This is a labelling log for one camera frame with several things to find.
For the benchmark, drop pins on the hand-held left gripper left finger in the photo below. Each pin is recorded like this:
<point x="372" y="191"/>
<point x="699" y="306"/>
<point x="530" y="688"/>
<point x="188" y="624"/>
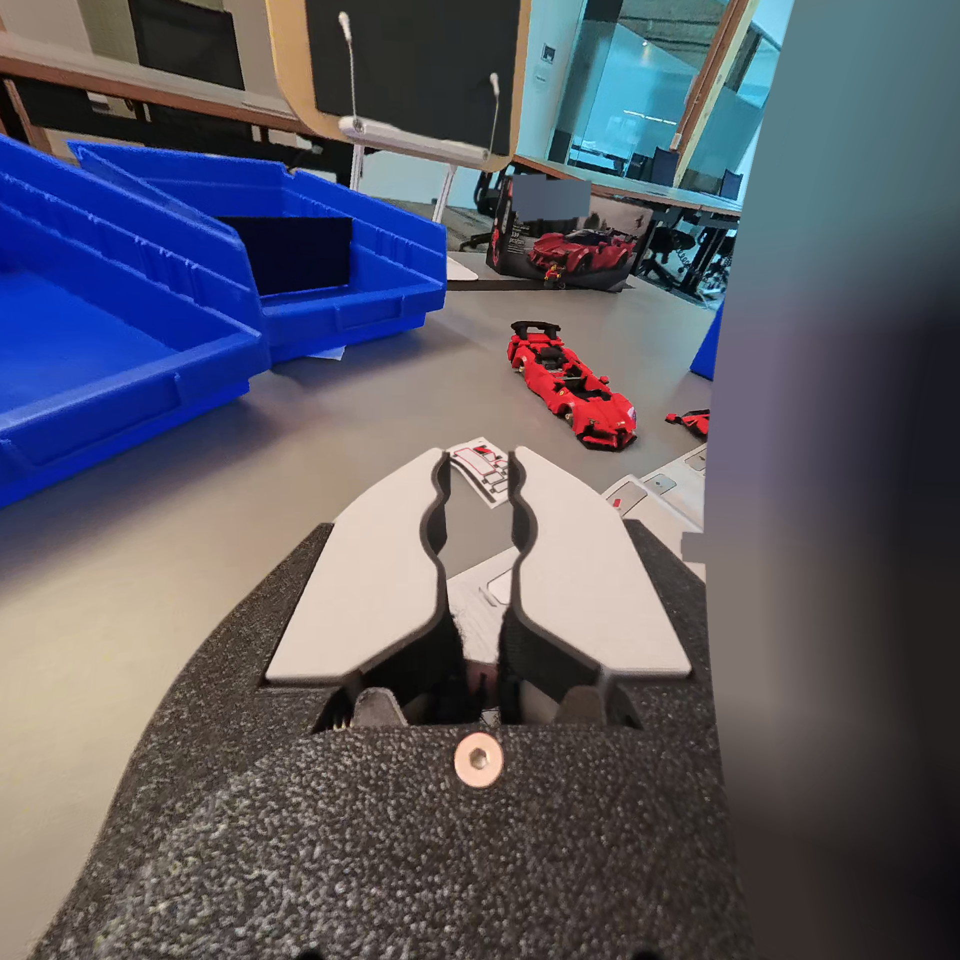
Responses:
<point x="360" y="600"/>

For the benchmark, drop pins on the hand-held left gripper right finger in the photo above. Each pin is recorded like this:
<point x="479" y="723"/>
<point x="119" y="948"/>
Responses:
<point x="600" y="600"/>

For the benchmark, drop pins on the lego instruction booklet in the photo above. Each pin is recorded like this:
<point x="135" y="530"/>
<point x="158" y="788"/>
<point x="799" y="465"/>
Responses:
<point x="660" y="503"/>

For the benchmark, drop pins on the red black green lego assembly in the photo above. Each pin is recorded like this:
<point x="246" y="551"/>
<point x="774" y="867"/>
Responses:
<point x="690" y="423"/>

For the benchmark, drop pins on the red lego car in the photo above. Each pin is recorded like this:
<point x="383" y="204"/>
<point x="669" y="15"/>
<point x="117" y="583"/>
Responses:
<point x="578" y="383"/>

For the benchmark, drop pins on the lego set box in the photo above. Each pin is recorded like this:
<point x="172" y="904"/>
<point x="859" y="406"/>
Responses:
<point x="578" y="248"/>

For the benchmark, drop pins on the white sticker sheet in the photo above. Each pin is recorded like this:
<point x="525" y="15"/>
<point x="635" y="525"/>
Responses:
<point x="483" y="473"/>

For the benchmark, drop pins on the white paper slip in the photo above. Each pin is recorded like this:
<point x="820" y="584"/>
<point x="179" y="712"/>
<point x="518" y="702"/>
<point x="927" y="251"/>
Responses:
<point x="327" y="354"/>

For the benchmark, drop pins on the black bin divider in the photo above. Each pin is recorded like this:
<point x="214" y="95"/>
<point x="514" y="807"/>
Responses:
<point x="285" y="255"/>

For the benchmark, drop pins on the black office chair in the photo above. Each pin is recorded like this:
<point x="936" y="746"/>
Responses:
<point x="668" y="225"/>

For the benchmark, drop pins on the white stand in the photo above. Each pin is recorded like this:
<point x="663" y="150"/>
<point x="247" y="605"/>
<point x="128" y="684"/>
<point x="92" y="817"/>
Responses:
<point x="413" y="143"/>

